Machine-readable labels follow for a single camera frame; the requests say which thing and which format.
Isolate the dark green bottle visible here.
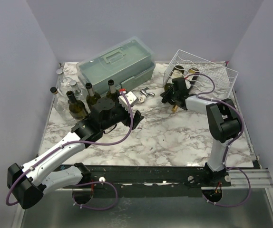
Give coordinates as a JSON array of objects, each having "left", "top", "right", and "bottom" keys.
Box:
[{"left": 85, "top": 83, "right": 101, "bottom": 109}]

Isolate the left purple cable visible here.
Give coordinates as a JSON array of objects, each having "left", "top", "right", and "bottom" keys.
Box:
[{"left": 5, "top": 91, "right": 134, "bottom": 211}]

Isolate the clear bottle silver cap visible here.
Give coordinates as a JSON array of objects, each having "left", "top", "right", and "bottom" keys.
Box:
[{"left": 69, "top": 80, "right": 84, "bottom": 100}]

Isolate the green plastic toolbox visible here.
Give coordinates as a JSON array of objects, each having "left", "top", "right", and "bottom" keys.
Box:
[{"left": 76, "top": 37, "right": 156, "bottom": 97}]

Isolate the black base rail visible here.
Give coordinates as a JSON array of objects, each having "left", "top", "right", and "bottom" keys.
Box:
[{"left": 87, "top": 165, "right": 231, "bottom": 198}]

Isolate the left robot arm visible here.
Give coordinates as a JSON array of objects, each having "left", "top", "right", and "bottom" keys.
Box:
[{"left": 6, "top": 96, "right": 144, "bottom": 209}]

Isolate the red wine bottle gold foil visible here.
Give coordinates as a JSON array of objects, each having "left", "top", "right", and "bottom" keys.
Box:
[{"left": 172, "top": 67, "right": 199, "bottom": 113}]

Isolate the chrome white bottle stopper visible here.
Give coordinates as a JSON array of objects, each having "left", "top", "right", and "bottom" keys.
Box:
[{"left": 137, "top": 87, "right": 155, "bottom": 104}]

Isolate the green bottle black neck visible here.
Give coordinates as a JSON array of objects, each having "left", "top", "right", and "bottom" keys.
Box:
[{"left": 66, "top": 91, "right": 88, "bottom": 121}]

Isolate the clear bottle white label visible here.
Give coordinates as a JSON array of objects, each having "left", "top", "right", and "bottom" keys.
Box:
[{"left": 50, "top": 87, "right": 72, "bottom": 122}]

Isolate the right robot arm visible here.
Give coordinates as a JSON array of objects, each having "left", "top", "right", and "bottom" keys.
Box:
[{"left": 160, "top": 77, "right": 244, "bottom": 186}]

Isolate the white wire wine rack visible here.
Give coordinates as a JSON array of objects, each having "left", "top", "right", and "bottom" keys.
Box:
[{"left": 167, "top": 50, "right": 238, "bottom": 100}]

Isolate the green bottle silver foil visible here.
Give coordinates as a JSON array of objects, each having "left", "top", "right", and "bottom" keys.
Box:
[{"left": 106, "top": 79, "right": 118, "bottom": 102}]

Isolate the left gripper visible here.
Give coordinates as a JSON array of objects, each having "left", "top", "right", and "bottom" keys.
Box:
[{"left": 101, "top": 93, "right": 144, "bottom": 131}]

